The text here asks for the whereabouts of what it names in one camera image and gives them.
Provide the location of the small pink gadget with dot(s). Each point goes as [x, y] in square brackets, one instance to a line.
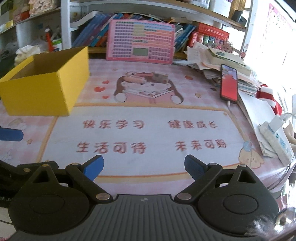
[135, 79]

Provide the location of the black desk holder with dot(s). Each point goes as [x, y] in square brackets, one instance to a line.
[238, 16]

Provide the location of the pink learning tablet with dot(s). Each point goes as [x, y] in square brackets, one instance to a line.
[138, 39]

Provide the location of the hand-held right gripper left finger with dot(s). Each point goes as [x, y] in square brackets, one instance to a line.
[93, 166]

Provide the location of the red and white plush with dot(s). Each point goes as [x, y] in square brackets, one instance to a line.
[266, 92]

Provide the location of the small white box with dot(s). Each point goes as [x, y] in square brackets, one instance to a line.
[159, 78]

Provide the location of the green and white tub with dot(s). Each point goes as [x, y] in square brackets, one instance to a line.
[57, 45]

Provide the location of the white power strip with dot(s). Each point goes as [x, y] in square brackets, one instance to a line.
[279, 141]

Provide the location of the row of blue books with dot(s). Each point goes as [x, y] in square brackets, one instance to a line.
[92, 32]

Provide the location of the red and white bottle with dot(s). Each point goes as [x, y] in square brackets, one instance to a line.
[49, 42]

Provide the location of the pile of papers and books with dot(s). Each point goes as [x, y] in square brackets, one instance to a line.
[208, 60]

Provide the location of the white paper sheets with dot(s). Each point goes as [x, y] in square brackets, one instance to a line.
[254, 109]

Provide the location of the leaning blue books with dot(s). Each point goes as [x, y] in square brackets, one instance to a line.
[182, 34]

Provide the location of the black smartphone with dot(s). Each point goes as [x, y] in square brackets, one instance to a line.
[229, 83]

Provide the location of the pile of clothes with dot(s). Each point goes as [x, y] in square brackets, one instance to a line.
[7, 54]

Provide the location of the white plastic bag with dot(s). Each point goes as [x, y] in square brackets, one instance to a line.
[25, 51]

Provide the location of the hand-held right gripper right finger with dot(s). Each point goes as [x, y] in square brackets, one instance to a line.
[193, 165]

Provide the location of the yellow cardboard box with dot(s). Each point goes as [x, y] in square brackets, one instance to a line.
[34, 95]

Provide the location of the white pen holder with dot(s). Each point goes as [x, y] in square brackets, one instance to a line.
[219, 4]

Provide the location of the white plugged-in charger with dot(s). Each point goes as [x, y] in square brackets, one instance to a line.
[276, 124]

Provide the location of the alphabet wall poster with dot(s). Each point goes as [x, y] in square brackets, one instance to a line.
[277, 14]

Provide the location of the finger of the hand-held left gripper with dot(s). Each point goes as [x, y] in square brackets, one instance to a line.
[23, 167]
[11, 134]

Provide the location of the grey fluffy trim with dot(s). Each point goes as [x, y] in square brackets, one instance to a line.
[261, 224]

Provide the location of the long red box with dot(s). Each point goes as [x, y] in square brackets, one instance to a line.
[212, 31]

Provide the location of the small red boxes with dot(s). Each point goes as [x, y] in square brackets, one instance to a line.
[194, 39]

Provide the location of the pink printed table mat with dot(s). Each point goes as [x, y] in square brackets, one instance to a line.
[150, 111]

